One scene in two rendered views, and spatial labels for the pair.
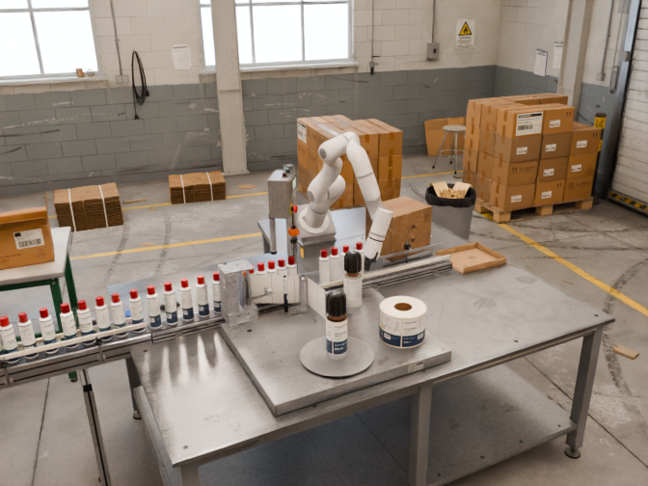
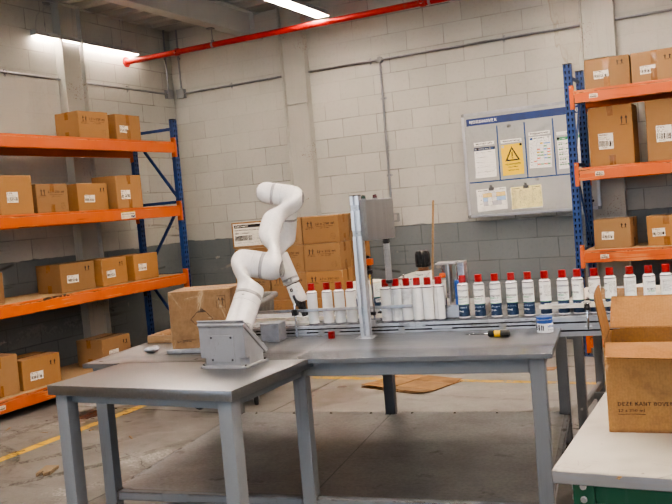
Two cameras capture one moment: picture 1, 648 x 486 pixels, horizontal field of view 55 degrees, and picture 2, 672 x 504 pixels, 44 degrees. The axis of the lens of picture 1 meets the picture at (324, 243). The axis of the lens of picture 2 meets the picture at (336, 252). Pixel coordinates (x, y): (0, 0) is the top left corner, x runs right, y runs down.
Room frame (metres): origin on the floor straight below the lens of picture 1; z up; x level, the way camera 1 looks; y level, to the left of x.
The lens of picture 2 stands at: (5.74, 2.79, 1.45)
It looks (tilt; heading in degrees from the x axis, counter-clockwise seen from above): 3 degrees down; 224
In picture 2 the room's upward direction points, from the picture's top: 5 degrees counter-clockwise
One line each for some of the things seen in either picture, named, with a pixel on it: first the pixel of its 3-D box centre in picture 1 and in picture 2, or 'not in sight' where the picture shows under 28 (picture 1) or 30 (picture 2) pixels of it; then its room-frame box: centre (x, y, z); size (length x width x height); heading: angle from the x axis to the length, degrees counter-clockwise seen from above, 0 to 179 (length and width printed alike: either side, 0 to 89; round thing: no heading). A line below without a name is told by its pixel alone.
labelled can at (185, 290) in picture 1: (186, 299); (495, 295); (2.52, 0.63, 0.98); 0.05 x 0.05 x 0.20
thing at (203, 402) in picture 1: (344, 303); (348, 331); (2.76, -0.10, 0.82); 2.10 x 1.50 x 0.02; 116
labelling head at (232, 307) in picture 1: (237, 291); (452, 289); (2.53, 0.40, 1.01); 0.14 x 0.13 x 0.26; 116
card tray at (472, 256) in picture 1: (470, 256); (185, 334); (3.23, -0.84, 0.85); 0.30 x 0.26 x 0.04; 116
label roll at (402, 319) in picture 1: (402, 321); (367, 294); (2.33, -0.33, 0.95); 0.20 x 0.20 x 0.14
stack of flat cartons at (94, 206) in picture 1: (89, 206); not in sight; (6.25, 2.50, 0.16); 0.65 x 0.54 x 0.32; 112
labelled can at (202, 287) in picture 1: (202, 295); (479, 296); (2.55, 0.57, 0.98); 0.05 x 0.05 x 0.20
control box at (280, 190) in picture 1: (283, 194); (373, 219); (2.82, 0.19, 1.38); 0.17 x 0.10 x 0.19; 171
